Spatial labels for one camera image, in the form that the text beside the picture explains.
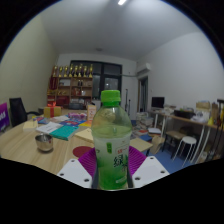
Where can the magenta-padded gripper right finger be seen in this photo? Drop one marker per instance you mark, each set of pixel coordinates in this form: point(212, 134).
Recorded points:
point(150, 171)

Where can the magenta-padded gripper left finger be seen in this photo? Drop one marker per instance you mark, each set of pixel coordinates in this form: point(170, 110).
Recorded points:
point(75, 173)

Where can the green drink bottle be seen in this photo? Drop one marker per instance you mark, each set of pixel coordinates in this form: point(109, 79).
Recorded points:
point(111, 146)

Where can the flat round red coaster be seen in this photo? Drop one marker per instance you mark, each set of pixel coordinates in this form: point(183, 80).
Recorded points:
point(81, 151)

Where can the small light wooden table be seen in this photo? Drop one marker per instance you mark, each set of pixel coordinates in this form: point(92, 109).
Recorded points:
point(140, 144)

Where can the tan paper envelope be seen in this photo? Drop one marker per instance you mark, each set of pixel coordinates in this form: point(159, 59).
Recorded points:
point(85, 135)

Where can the teal book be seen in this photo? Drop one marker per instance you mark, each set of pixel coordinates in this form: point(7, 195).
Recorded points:
point(64, 132)

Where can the small steel cup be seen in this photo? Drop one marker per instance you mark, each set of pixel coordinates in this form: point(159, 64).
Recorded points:
point(44, 143)

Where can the white round stool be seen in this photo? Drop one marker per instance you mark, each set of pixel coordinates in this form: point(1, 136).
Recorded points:
point(188, 140)

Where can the stack of books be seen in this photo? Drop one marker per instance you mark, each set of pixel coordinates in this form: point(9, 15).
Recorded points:
point(142, 120)

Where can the white printed booklet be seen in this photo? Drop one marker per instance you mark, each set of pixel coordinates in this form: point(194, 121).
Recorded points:
point(49, 127)

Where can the pink purple flat box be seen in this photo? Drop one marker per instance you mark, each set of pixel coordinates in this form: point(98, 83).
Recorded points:
point(77, 116)

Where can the small orange standing box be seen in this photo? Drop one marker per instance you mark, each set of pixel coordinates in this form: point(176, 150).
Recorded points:
point(91, 112)

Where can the cluttered wooden side desk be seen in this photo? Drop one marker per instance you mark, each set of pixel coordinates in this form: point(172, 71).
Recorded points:
point(190, 120)

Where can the cream yellow book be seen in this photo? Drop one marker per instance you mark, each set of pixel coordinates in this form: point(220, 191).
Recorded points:
point(30, 125)

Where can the yellow gift box red ribbon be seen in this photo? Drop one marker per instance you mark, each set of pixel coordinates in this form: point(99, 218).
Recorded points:
point(52, 111)

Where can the black computer monitor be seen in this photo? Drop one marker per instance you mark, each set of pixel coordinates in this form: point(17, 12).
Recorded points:
point(157, 102)

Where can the wooden shelf unit with trophies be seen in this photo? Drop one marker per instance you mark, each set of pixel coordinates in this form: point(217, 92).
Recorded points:
point(70, 91)

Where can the black office chair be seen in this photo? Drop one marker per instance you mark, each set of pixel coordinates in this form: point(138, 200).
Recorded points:
point(18, 111)

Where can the purple sign board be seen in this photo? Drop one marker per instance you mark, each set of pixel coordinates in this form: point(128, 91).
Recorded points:
point(3, 116)

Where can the ceiling strip light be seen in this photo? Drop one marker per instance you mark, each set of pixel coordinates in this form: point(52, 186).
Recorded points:
point(122, 2)

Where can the white wall air conditioner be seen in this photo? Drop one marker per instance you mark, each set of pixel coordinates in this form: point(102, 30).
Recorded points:
point(143, 69)

